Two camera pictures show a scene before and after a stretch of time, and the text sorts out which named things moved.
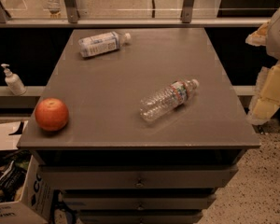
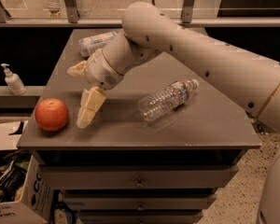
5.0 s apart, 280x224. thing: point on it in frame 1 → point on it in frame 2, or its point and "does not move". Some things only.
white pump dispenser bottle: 13,82 does not move
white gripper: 279,36 → 99,68
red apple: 51,114 does not move
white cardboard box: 35,204 does not move
